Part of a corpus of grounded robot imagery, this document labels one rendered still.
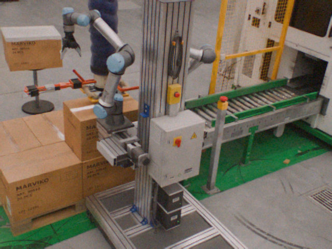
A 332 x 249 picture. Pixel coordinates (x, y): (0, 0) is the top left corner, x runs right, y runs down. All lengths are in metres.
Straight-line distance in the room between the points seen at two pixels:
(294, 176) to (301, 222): 0.74
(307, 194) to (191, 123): 2.04
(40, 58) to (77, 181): 2.02
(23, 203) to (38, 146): 0.55
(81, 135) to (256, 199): 1.87
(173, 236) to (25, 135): 1.67
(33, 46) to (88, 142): 1.97
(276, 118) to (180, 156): 2.03
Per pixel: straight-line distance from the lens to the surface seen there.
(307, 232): 4.19
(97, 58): 3.53
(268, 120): 4.74
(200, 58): 3.33
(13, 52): 5.29
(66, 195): 3.85
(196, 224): 3.65
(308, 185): 4.78
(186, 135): 2.94
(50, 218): 3.98
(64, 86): 3.54
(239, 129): 4.47
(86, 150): 3.68
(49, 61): 5.39
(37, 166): 3.71
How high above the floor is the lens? 2.64
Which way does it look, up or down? 29 degrees down
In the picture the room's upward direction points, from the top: 5 degrees clockwise
